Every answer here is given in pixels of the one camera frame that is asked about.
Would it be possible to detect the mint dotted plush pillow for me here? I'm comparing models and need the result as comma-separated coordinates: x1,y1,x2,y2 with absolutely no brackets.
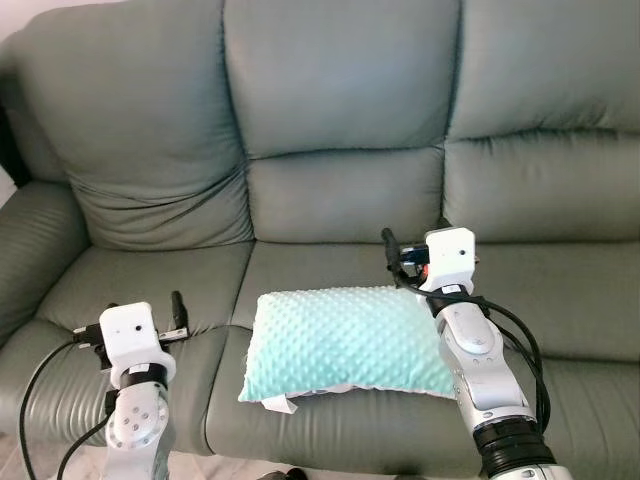
238,285,463,414

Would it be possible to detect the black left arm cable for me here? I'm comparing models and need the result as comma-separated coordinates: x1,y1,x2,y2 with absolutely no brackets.
18,338,101,480
57,412,113,480

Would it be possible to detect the black robot foot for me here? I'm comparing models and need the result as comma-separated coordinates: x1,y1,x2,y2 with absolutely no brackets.
257,467,309,480

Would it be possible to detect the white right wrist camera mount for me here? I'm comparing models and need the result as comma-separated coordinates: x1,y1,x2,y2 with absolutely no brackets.
420,228,477,296

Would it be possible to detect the grey-green leather sofa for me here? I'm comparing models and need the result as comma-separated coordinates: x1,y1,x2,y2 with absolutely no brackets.
0,0,640,480

